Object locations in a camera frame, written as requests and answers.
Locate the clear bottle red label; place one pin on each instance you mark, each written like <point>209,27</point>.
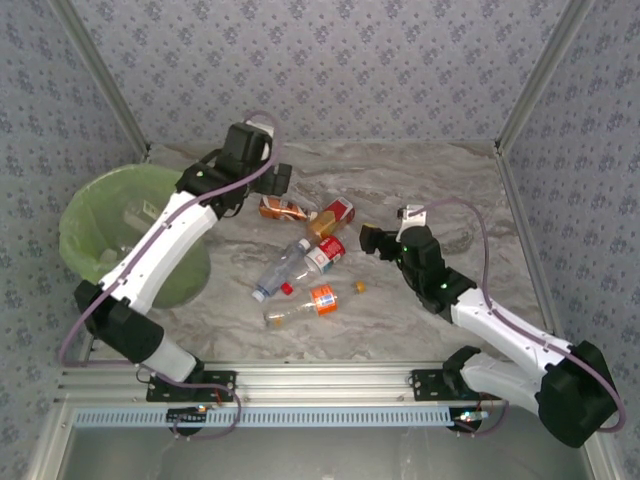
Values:
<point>327,255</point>

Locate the crushed brown drink can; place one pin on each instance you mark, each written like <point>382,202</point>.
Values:
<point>280,207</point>

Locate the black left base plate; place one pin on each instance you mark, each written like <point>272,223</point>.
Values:
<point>225,382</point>

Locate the bin with green bag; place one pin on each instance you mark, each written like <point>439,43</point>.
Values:
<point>90,220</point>

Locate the clear plastic bottle white cap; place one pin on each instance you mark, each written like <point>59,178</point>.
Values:
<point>280,267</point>

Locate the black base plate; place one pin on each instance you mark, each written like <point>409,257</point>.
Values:
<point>225,382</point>
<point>425,382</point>

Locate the clear bottle orange label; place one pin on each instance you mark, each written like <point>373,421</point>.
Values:
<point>324,300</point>

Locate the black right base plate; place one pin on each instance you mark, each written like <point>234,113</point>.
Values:
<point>425,382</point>

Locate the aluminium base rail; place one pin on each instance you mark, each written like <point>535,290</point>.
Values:
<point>325,382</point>

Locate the aluminium frame post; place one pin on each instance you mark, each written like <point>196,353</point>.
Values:
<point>542,75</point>
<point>102,75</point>

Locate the small circuit board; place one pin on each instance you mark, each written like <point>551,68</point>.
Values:
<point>470,416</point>
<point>180,415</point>

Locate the aluminium side rail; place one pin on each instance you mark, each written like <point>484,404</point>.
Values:
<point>515,200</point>

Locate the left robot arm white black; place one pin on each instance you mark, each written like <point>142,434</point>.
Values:
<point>170,240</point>

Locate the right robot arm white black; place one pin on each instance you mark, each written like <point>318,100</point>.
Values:
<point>500,320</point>

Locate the red yellow juice carton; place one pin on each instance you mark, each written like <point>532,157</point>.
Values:
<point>337,212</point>

